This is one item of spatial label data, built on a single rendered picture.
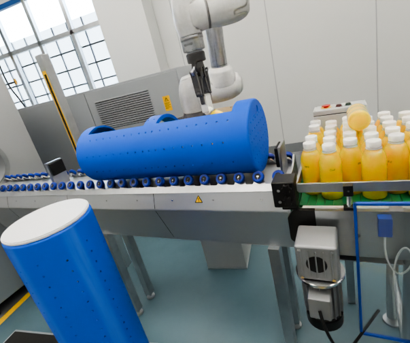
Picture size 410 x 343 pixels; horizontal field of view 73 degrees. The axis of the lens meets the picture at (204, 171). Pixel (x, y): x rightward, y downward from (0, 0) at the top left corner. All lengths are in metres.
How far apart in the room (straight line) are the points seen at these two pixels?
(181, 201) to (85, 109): 2.30
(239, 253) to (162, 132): 1.18
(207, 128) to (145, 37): 3.00
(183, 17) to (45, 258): 0.93
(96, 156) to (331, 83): 3.15
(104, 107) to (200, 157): 2.23
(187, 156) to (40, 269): 0.60
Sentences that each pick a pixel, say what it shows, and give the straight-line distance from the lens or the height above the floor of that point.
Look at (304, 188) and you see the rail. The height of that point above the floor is 0.96.
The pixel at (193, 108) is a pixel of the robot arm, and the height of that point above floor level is 1.17.
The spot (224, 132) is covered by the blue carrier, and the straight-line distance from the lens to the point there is 0.99.
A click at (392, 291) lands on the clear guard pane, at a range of 1.04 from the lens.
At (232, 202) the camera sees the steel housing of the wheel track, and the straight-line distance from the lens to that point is 1.10.
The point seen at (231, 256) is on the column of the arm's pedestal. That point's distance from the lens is 2.07.
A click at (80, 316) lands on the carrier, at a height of 0.72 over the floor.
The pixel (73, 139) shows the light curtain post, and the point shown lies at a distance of 2.17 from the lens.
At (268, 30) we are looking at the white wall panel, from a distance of 3.86.
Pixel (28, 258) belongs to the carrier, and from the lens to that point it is 1.01.
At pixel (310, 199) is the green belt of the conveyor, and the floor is 0.90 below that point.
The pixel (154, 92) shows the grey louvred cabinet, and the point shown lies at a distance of 2.87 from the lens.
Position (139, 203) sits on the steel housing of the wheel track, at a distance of 1.35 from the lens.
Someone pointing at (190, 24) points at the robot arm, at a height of 1.54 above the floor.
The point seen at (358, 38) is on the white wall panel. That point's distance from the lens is 3.93.
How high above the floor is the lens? 1.38
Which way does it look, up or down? 20 degrees down
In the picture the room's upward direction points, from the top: 14 degrees counter-clockwise
